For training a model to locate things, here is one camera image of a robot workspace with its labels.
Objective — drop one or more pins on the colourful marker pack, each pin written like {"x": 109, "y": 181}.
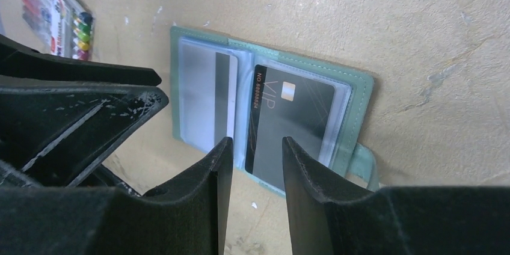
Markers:
{"x": 64, "y": 26}

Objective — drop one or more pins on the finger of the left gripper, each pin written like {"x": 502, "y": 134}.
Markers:
{"x": 58, "y": 136}
{"x": 20, "y": 61}

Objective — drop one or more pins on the white magnetic stripe card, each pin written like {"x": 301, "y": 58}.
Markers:
{"x": 207, "y": 94}

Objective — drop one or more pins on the black VIP card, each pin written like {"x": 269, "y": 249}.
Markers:
{"x": 284, "y": 105}

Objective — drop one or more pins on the green card holder wallet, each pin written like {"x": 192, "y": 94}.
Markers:
{"x": 340, "y": 150}

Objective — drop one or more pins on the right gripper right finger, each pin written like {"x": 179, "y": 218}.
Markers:
{"x": 330, "y": 215}

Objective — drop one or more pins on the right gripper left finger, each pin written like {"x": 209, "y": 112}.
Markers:
{"x": 185, "y": 215}

